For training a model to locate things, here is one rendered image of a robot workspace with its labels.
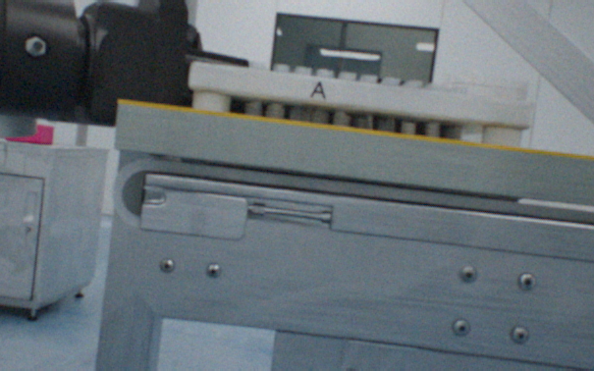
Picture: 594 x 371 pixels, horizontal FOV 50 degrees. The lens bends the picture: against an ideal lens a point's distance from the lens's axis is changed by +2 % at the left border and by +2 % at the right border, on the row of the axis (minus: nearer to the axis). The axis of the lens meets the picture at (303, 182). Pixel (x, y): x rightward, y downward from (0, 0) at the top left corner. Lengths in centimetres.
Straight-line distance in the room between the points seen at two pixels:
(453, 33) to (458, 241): 514
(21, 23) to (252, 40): 517
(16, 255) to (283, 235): 261
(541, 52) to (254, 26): 523
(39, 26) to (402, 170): 25
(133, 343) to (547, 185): 50
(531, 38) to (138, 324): 53
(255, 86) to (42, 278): 257
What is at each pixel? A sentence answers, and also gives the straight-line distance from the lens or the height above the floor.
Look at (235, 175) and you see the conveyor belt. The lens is 45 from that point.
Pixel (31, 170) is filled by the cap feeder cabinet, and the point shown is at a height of 65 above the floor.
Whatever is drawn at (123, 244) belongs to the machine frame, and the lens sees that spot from 75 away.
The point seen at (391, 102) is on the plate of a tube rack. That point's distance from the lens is 45.
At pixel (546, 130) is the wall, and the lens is 563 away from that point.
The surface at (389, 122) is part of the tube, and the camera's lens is 49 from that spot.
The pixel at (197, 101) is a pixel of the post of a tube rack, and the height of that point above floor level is 90.
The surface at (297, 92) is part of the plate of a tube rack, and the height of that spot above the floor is 92.
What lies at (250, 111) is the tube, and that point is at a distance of 49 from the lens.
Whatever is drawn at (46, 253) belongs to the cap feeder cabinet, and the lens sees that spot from 296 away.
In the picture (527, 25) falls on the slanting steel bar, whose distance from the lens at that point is 42.
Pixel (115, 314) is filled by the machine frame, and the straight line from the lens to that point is 77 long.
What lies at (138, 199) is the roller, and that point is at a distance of 46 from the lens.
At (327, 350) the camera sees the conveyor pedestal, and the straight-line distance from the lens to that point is 50.
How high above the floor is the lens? 88
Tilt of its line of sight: 3 degrees down
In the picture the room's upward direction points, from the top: 7 degrees clockwise
